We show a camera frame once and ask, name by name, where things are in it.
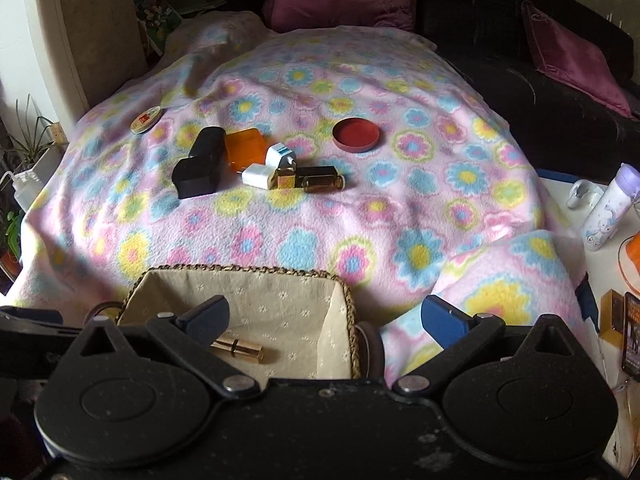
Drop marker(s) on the gold square perfume bottle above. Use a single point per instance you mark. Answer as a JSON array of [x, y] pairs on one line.
[[286, 178]]

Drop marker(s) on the dark book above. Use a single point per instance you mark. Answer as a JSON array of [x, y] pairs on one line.
[[632, 335]]

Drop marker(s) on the woven basket with cloth lining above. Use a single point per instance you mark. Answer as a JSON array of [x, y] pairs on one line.
[[300, 305]]

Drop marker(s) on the colourful picture card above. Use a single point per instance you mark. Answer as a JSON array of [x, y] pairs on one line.
[[152, 20]]

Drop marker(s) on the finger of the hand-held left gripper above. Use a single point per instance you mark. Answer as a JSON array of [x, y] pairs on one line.
[[30, 318]]

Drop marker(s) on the small magenta pillow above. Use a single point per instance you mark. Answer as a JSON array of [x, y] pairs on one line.
[[575, 55]]

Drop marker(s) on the pink floral fleece blanket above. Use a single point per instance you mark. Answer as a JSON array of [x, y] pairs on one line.
[[350, 110]]

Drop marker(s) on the orange translucent container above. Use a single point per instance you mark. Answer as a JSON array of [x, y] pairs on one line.
[[631, 260]]

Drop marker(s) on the round tin with red label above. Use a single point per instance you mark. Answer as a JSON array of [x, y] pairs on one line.
[[146, 120]]

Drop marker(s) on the black rectangular case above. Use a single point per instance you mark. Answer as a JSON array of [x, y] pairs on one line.
[[200, 165]]

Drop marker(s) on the spiky green houseplant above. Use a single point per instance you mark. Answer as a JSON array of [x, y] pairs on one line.
[[30, 140]]

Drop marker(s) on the white charger with blue stripe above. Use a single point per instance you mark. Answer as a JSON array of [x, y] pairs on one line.
[[277, 156]]

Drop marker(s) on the plain white charger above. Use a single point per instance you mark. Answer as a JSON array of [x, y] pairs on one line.
[[257, 175]]

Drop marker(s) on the amber small box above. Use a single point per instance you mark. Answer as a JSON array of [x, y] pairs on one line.
[[612, 315]]

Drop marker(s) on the white plant pot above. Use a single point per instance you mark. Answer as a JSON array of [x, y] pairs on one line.
[[32, 180]]

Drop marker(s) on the orange plastic box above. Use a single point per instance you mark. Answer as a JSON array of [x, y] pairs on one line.
[[245, 150]]

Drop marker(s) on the white and purple bottle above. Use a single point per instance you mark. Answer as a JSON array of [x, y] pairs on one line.
[[607, 210]]

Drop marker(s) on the black sofa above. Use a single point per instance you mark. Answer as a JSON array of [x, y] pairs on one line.
[[540, 110]]

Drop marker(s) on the beige armchair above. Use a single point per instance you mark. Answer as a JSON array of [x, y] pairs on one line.
[[95, 25]]

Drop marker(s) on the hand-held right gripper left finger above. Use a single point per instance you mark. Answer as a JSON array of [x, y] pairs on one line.
[[207, 319]]

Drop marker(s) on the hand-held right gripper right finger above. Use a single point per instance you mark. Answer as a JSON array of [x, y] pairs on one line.
[[442, 322]]

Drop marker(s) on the red round lid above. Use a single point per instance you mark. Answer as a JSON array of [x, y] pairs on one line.
[[356, 134]]

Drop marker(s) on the gold lipstick tube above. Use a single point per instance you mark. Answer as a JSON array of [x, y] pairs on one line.
[[245, 350]]

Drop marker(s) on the brown round disc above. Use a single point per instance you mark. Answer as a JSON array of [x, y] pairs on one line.
[[372, 350]]

